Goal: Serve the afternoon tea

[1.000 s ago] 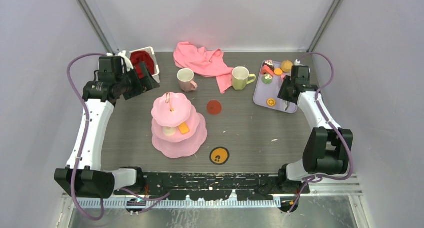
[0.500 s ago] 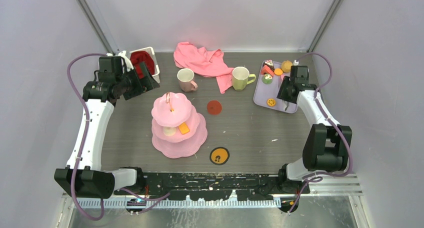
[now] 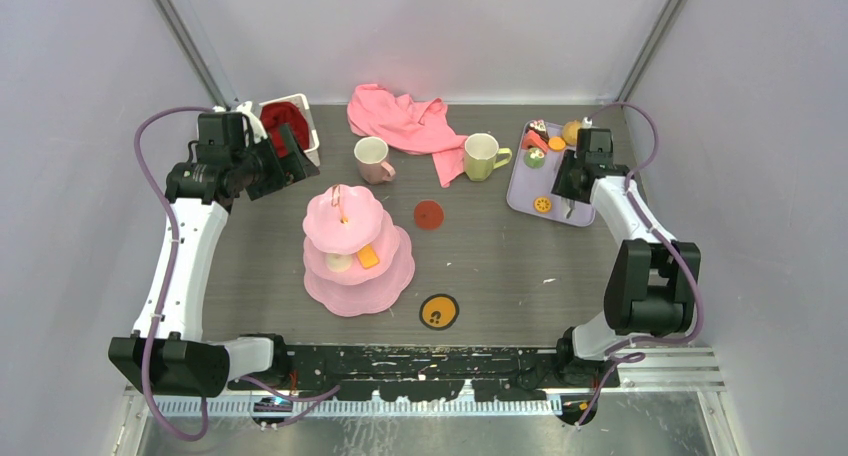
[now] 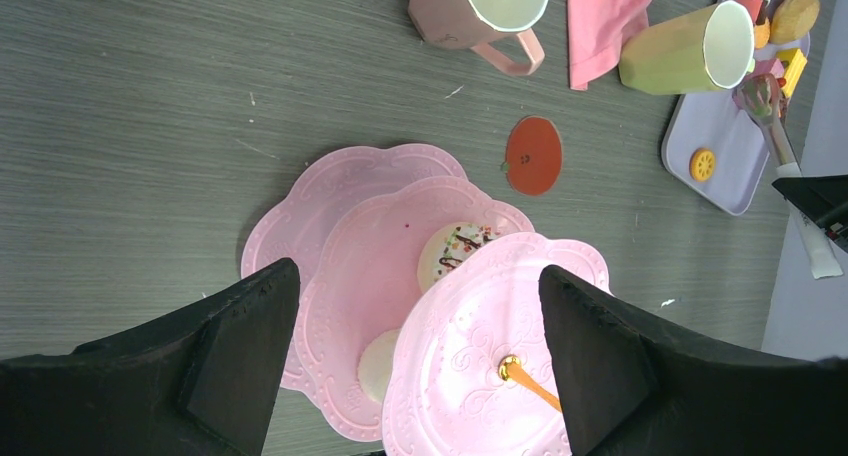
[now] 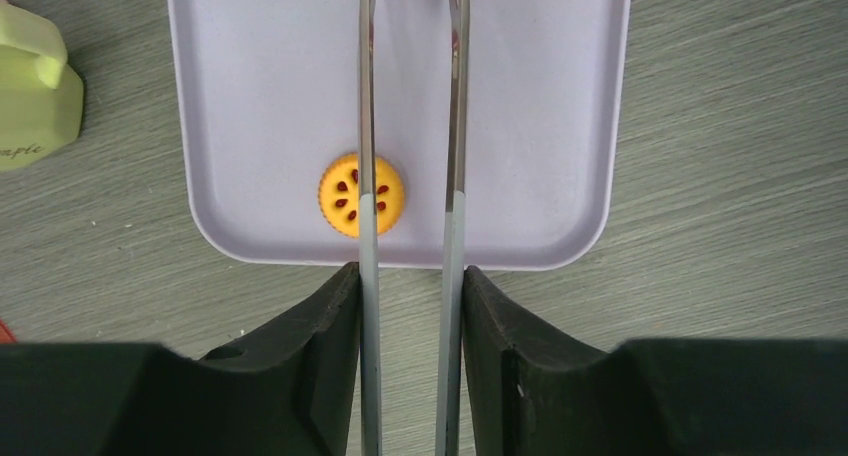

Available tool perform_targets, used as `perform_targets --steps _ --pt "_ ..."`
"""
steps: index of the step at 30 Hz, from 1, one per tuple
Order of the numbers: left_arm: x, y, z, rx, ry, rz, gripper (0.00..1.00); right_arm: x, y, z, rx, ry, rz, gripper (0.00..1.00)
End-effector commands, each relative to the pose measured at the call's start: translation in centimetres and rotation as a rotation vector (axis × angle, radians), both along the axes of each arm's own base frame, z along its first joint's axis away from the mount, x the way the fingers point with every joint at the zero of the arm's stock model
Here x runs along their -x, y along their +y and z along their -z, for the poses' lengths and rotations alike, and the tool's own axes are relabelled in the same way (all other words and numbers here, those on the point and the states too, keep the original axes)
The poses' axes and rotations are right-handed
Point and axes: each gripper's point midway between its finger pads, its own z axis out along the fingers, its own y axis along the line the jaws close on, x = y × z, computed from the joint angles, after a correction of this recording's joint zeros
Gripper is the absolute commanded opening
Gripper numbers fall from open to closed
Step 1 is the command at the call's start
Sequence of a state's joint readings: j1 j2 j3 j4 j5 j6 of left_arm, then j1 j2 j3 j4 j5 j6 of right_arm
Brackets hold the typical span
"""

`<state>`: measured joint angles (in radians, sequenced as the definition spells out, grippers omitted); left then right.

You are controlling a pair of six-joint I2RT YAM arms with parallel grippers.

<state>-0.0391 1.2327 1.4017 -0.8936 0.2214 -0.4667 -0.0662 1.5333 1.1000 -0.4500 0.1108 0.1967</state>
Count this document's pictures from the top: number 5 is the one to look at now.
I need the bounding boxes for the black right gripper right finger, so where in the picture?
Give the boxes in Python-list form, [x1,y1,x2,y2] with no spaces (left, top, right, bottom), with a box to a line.
[462,267,847,455]

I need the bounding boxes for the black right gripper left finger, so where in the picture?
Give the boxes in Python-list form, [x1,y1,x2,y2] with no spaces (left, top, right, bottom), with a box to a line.
[1,263,361,455]

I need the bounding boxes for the metal serving tongs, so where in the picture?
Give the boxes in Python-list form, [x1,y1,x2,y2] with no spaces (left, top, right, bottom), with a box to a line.
[357,0,471,455]

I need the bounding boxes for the orange lotus-root cookie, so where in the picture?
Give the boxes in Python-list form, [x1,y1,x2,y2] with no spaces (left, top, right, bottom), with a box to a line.
[318,154,405,239]

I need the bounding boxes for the red round coaster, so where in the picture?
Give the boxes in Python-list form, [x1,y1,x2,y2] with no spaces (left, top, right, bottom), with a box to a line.
[0,320,16,344]

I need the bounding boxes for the lavender serving tray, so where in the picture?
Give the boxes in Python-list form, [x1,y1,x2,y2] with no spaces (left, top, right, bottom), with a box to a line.
[168,0,630,270]

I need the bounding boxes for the green mug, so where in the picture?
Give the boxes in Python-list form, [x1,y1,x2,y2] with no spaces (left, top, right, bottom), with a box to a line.
[1,0,84,172]

